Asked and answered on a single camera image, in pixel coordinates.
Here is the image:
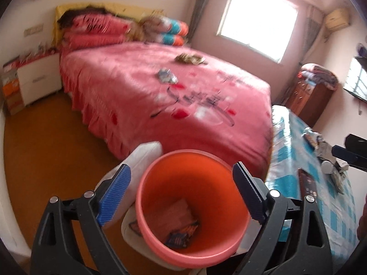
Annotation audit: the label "orange plastic trash bucket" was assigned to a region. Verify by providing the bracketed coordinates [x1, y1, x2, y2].
[135, 150, 251, 269]

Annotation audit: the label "person right hand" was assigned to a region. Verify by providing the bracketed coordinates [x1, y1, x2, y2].
[357, 195, 367, 241]

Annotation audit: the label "black smartphone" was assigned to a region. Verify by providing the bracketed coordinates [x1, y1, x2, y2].
[298, 169, 317, 199]

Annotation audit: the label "blue checkered tablecloth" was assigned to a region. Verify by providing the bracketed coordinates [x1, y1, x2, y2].
[266, 106, 358, 270]

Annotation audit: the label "brown wooden cabinet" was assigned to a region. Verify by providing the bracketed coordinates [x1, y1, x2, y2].
[282, 77, 335, 127]

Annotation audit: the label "folded blanket on cabinet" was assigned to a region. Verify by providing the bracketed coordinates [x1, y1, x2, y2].
[298, 63, 339, 91]

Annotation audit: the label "pink bed with bedspread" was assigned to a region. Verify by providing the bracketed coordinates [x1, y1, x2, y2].
[54, 3, 273, 178]

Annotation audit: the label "small wrapper on bed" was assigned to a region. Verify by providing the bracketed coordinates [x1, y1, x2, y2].
[157, 68, 178, 85]

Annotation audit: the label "white nightstand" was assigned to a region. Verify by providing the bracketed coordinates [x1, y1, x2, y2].
[17, 53, 62, 106]

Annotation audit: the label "air conditioner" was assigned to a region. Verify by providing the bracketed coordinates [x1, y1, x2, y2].
[325, 8, 350, 32]

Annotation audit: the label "grey curtain right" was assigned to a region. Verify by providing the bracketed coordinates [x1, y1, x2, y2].
[300, 4, 325, 63]

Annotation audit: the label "grey curtain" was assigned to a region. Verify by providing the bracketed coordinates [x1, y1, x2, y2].
[186, 0, 208, 44]
[300, 4, 325, 63]

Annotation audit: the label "olive cloth on bed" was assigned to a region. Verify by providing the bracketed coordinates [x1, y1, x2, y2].
[174, 53, 208, 66]

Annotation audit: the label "bright window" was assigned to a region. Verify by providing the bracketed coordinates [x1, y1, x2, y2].
[217, 0, 299, 63]

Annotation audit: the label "pink pillows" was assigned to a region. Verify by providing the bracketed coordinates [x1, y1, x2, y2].
[62, 13, 134, 50]

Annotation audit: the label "rolled colourful quilt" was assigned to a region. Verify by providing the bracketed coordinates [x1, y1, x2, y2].
[139, 15, 189, 46]

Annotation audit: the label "grey curtain left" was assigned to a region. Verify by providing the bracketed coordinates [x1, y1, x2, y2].
[186, 0, 208, 44]

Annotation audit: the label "wall mounted television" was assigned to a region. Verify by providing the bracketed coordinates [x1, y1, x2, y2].
[343, 57, 367, 102]

